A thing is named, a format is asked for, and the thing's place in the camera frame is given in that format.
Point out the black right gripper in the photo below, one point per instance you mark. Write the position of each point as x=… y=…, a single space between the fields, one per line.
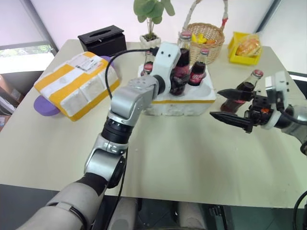
x=260 y=104

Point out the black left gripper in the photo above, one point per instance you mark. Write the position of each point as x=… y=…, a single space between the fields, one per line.
x=173 y=84

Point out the glass cola bottle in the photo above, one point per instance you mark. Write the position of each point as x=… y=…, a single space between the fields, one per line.
x=183 y=60
x=148 y=65
x=196 y=75
x=247 y=85

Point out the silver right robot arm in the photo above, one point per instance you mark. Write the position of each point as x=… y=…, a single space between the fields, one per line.
x=295 y=117

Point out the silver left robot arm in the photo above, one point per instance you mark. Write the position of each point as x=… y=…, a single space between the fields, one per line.
x=127 y=100

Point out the white foam crate yellow tape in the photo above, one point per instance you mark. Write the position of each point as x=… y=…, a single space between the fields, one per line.
x=182 y=107

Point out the black tissue box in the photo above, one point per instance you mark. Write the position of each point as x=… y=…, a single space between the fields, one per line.
x=103 y=42

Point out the white foam box yellow tape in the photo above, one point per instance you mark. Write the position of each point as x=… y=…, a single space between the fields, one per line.
x=76 y=83

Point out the yellow toy fruit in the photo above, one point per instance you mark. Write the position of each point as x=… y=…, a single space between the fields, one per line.
x=199 y=38

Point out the yellow plastic bin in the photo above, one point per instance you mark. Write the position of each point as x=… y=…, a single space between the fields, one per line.
x=242 y=60

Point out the orange toy fruit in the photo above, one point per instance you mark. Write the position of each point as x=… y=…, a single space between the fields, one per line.
x=211 y=41

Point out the white plant pot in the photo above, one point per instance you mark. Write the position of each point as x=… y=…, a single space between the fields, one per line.
x=149 y=42

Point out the bagged orange bread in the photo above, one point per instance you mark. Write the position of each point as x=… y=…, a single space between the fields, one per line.
x=249 y=45

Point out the dark side desk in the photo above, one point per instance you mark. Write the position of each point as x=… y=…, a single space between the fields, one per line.
x=299 y=82

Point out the green leafy plant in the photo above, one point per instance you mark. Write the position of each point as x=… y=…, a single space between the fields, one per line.
x=151 y=12

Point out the dark side shelf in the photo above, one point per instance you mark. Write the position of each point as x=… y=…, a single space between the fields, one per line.
x=14 y=82

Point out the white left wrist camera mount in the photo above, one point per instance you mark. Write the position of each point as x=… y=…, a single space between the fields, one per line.
x=165 y=60

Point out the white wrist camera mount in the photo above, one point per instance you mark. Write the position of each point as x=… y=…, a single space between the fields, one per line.
x=280 y=83
x=165 y=60

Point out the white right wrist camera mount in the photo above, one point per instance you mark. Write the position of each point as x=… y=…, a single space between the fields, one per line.
x=280 y=83

